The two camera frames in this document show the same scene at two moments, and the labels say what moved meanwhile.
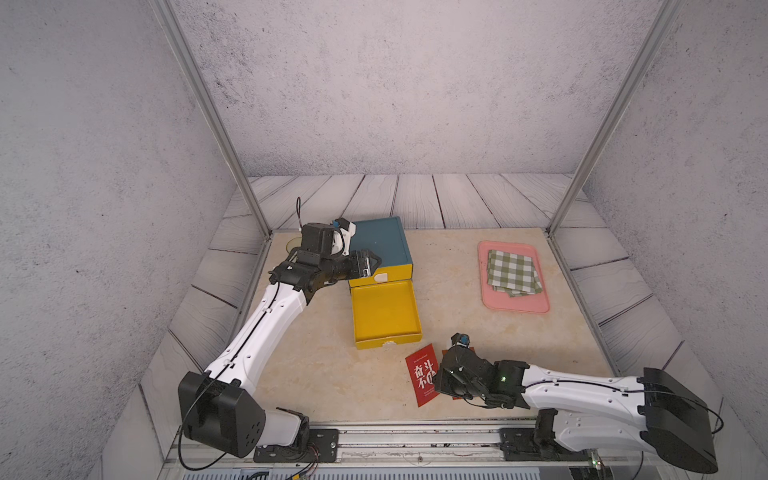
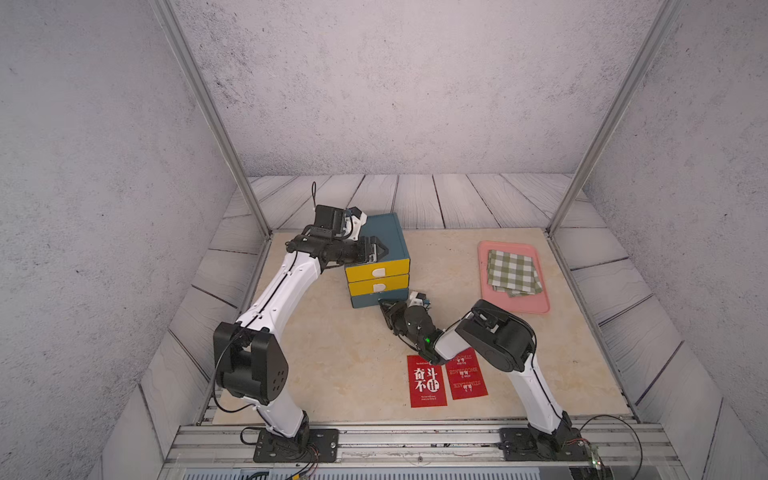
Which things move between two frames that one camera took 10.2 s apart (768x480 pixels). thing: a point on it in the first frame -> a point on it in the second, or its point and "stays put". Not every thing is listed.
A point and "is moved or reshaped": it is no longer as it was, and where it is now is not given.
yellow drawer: (385, 312) is moved or reshaped
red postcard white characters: (422, 368) is moved or reshaped
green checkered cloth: (512, 274) stays put
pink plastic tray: (501, 301) stays put
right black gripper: (440, 382) -> (386, 310)
